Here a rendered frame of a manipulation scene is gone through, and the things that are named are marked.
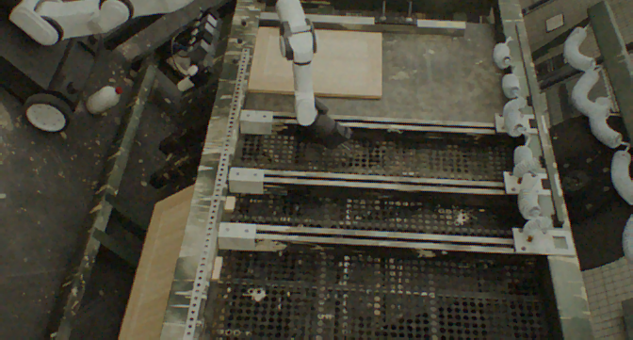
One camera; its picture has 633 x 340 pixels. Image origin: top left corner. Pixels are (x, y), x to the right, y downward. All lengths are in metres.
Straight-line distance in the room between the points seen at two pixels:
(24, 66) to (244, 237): 1.34
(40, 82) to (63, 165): 0.39
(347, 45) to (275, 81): 0.40
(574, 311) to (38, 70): 2.34
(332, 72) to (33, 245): 1.44
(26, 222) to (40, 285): 0.27
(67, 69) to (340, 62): 1.21
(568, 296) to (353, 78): 1.31
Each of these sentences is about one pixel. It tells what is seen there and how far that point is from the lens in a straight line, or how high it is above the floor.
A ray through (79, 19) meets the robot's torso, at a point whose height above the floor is 0.44.
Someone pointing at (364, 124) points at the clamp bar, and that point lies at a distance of 2.87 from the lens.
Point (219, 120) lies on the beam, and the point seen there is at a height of 0.85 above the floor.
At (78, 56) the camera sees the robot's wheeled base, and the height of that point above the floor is 0.19.
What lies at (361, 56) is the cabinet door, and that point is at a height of 1.27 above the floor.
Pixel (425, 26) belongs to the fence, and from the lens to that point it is 3.46.
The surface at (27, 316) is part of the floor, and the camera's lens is 3.11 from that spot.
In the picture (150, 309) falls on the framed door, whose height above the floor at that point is 0.40.
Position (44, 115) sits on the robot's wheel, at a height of 0.09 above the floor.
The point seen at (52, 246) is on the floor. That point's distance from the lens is 3.28.
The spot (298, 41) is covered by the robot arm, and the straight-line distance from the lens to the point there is 2.57.
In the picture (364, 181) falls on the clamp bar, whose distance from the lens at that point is 2.68.
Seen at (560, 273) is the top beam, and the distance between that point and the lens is 2.52.
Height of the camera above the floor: 2.45
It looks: 28 degrees down
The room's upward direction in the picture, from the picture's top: 65 degrees clockwise
